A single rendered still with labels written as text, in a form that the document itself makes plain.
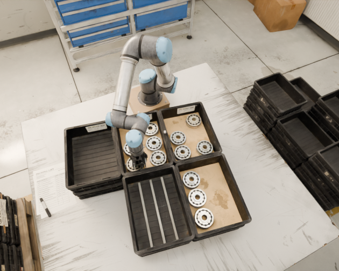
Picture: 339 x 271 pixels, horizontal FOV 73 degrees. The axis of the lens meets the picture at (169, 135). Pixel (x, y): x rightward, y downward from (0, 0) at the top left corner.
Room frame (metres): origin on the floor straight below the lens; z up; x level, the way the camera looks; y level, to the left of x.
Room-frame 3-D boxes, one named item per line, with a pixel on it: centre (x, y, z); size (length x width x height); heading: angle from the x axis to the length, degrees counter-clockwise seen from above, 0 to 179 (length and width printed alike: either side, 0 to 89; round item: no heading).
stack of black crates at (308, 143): (1.07, -1.17, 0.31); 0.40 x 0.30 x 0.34; 26
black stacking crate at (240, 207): (0.38, -0.23, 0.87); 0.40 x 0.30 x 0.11; 16
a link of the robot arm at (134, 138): (0.55, 0.17, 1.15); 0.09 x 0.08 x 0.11; 167
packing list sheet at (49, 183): (0.45, 0.73, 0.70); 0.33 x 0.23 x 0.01; 26
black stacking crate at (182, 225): (0.30, 0.06, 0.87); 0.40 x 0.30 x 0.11; 16
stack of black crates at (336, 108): (1.25, -1.52, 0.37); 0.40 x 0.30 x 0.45; 26
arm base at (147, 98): (1.14, 0.16, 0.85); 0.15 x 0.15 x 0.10
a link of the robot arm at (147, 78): (1.14, 0.15, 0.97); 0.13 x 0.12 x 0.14; 77
